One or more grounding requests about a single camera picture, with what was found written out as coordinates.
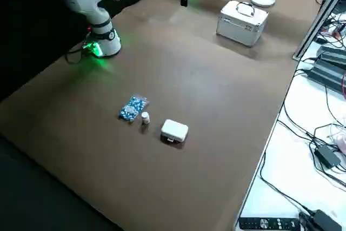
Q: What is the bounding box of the aluminium frame post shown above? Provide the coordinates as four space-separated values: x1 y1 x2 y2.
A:
291 0 346 60

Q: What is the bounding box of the black power adapter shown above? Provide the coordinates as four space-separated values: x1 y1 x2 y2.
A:
315 146 340 168
300 209 342 231

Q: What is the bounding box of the silver aluminium medical case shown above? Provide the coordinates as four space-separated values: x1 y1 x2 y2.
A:
216 0 269 47

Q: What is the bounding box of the white plastic box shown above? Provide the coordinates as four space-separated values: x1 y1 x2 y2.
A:
161 119 189 143

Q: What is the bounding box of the black remote bar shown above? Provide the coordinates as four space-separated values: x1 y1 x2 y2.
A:
239 216 301 231

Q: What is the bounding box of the black power brick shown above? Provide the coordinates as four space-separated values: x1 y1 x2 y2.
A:
317 46 346 65
305 60 346 94

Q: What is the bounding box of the black base cable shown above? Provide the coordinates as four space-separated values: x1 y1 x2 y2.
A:
65 32 91 64

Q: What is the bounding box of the blue capsule bag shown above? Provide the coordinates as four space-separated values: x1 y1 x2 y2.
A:
118 95 149 123

